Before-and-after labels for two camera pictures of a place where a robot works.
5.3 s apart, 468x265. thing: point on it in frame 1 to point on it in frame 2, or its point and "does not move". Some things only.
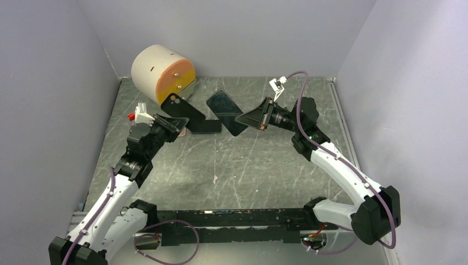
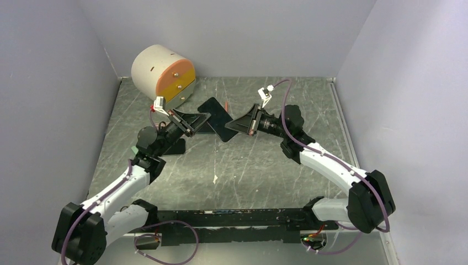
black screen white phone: (206, 126) does not move
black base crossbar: (263, 225) does not move
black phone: (227, 110) to (219, 118)
